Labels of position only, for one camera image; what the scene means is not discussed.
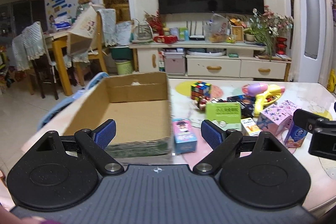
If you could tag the pink sticker box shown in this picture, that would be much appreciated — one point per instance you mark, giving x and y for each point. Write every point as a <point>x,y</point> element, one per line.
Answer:
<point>275,118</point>

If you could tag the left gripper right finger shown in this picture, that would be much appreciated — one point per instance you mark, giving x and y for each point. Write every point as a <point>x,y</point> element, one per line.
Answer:
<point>223,143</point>

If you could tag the open cardboard box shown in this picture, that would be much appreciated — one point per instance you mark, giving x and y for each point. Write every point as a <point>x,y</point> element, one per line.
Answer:
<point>140,106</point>

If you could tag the green medicine box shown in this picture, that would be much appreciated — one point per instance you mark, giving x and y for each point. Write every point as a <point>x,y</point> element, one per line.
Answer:
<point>226,115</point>

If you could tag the chair with lace cover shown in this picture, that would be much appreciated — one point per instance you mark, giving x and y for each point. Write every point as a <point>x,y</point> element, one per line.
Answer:
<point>31,52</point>

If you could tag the cream tv cabinet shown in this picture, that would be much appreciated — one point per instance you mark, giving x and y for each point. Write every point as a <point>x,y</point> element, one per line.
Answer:
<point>212,60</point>

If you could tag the pink blue small box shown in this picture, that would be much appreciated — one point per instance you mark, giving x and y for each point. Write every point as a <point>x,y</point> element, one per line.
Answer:
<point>185,140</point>

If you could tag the pink storage box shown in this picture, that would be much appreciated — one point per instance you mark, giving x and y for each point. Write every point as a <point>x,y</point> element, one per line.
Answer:
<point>175,65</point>

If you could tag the red gift box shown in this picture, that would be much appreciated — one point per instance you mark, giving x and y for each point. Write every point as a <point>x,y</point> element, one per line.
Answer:
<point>165,39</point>

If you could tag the framed certificate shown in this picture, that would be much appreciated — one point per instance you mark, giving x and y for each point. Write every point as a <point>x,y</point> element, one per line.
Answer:
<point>238,33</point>

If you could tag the wooden dining table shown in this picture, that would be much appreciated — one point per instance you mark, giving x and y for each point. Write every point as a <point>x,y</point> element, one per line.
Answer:
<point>57,41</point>

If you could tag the green waste bin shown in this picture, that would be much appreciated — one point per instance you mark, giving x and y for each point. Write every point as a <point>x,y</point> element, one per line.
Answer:
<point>124,67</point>

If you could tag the plastic bag of snacks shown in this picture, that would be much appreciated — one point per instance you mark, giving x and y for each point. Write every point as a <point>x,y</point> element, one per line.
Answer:
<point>216,29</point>

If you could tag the white orange small box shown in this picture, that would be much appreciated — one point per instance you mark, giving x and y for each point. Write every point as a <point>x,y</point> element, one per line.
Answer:
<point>249,127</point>

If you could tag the blue vinda tissue pack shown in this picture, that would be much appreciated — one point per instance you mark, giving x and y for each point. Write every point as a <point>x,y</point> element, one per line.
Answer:
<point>295,136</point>

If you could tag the rubiks cube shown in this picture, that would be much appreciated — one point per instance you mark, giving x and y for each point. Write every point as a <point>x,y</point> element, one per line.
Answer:
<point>200,89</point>

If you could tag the cartoon doll figure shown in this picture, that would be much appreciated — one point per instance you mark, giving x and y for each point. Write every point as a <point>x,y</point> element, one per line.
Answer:
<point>201,102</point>

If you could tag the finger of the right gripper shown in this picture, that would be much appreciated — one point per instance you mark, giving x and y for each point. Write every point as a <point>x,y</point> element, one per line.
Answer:
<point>307,120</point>

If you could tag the potted flower plant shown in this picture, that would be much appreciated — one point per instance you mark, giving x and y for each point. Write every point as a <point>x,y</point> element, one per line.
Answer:
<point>267,26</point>

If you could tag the white air conditioner tower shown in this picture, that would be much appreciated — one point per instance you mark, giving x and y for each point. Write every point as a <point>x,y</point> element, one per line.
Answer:
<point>312,39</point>

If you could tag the red vase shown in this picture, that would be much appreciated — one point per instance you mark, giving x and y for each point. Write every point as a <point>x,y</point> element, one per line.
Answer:
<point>281,45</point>

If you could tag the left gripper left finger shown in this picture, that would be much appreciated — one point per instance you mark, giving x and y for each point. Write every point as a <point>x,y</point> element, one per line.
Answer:
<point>92,145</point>

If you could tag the yellow pink water gun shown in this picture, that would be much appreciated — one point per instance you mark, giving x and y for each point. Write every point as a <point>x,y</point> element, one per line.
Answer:
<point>264,94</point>

